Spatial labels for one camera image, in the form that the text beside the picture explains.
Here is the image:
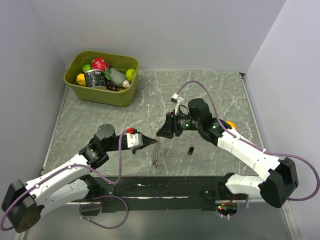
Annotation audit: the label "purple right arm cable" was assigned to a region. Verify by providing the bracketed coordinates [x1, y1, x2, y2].
[178, 80, 320, 221]

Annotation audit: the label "green apple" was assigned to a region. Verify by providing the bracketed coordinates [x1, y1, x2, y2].
[125, 68, 136, 82]

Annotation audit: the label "olive green plastic bin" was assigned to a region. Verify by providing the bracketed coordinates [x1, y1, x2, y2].
[64, 50, 140, 107]

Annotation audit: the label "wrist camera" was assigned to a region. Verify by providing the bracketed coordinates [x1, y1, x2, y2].
[170, 93, 184, 115]
[126, 127, 143, 150]

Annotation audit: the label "grey plastic bottle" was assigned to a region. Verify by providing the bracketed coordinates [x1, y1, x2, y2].
[109, 67, 131, 89]

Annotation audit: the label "black key tag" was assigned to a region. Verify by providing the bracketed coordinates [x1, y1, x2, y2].
[187, 146, 195, 155]

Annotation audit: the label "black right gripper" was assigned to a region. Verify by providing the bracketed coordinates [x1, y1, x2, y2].
[156, 108, 202, 139]

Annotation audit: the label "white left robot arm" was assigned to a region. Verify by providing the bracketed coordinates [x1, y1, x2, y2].
[0, 124, 158, 233]

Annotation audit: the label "dark purple grapes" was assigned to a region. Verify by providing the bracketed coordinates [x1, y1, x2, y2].
[105, 80, 118, 92]

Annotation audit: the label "green lime in bin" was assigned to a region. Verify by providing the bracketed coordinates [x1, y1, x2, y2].
[82, 64, 92, 73]

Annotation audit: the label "yellow lemon in bin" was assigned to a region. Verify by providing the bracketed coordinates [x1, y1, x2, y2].
[76, 73, 87, 86]

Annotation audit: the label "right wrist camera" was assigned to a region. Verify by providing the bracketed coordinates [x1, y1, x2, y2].
[170, 93, 184, 115]

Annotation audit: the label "black instant noodle cup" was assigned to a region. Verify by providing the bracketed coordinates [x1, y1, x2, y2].
[84, 69, 107, 90]

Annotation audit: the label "red dragon fruit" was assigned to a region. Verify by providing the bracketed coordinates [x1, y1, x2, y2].
[91, 57, 110, 72]

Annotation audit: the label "yellow lemon on table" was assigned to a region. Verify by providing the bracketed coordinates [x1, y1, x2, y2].
[226, 121, 237, 130]

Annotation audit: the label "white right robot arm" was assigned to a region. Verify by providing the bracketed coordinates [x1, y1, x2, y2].
[156, 98, 299, 208]

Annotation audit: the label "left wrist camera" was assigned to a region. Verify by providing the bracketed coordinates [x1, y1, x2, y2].
[126, 127, 143, 150]

